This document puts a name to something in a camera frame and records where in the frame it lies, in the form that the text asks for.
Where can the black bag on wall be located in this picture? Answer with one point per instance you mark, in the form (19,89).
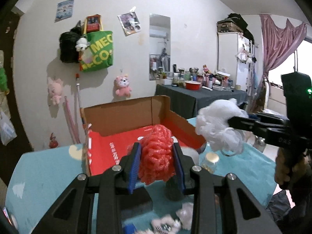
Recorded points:
(67,44)

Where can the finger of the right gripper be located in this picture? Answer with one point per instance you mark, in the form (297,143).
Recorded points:
(278,135)
(267,119)

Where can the pink plush on wall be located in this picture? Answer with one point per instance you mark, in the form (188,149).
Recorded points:
(122,86)

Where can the white mesh bath pouf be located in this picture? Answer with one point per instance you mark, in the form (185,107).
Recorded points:
(212,124)

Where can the green plush toy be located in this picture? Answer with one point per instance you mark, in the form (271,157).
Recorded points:
(3,82)

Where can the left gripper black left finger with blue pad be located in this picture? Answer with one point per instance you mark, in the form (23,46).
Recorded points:
(72,211)

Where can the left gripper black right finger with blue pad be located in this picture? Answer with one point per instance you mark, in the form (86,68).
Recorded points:
(240,210)

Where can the red bowl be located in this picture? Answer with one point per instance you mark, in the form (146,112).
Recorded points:
(192,85)

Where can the blue poster on wall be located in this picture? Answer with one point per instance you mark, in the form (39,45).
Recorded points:
(64,10)

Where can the white plastic bag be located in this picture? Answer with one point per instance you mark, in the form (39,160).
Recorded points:
(7,130)

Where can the red foam net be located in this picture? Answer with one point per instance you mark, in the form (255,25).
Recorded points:
(157,162)

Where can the pink curtain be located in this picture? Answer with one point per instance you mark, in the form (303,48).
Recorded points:
(278,45)

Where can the pale pink plush toy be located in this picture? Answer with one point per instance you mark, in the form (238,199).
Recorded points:
(55,89)

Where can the small white plush toy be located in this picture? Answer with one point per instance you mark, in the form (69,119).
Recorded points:
(82,44)

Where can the white wardrobe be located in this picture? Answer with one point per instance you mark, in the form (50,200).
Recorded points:
(234,57)

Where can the suitcase on wardrobe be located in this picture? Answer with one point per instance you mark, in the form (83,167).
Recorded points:
(228,26)

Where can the green tote bag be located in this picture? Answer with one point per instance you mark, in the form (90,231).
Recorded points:
(99,54)

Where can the photo poster on wall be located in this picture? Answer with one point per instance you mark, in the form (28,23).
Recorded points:
(130,22)

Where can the red fire extinguisher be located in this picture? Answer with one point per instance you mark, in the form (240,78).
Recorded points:
(53,142)

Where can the wall mirror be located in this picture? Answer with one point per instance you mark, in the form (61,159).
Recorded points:
(160,46)

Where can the gloved hand holding gripper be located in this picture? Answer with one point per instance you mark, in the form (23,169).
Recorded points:
(285,176)

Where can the glass jar gold lid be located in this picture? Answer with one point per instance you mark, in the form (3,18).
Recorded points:
(210,162)

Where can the cardboard box red inside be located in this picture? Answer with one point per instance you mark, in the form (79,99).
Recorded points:
(113,127)

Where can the dark grey covered table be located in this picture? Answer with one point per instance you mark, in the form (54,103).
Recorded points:
(186,103)

